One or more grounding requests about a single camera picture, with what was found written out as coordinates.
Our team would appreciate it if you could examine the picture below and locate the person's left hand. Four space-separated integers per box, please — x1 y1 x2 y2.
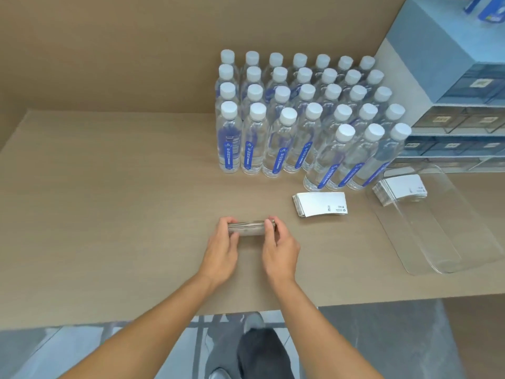
197 216 240 288

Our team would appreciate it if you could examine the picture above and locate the person's right hand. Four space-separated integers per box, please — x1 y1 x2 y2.
261 215 301 287

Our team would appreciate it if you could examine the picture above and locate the white label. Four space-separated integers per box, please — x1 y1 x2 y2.
227 219 276 237

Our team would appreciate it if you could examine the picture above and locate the label stack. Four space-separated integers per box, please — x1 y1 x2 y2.
372 174 428 206
292 191 349 218

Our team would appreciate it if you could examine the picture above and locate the clear plastic tray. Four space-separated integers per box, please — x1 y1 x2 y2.
367 163 505 276

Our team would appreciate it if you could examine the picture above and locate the person's left forearm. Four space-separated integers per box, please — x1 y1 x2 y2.
59 272 221 379

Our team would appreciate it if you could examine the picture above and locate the person's right forearm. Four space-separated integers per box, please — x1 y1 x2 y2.
272 278 386 379

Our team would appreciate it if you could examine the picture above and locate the person's right shoe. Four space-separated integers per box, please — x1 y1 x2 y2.
243 311 267 333

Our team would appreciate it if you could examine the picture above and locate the group of clear water bottles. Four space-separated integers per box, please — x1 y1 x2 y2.
214 49 413 193

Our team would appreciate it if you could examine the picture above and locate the blue drawer organizer cabinet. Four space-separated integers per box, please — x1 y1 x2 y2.
372 0 505 174

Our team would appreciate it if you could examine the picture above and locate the blue label spray bottle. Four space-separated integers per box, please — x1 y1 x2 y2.
463 0 505 24

